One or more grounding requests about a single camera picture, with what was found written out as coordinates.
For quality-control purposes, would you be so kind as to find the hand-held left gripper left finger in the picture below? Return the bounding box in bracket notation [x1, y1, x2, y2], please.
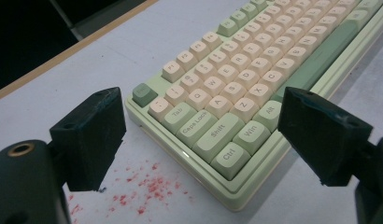
[49, 86, 128, 192]

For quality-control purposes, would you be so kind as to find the green and cream keyboard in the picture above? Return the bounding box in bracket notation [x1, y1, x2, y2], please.
[124, 0, 383, 213]

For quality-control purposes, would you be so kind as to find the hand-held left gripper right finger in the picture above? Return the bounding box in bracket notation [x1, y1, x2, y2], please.
[277, 86, 374, 188]

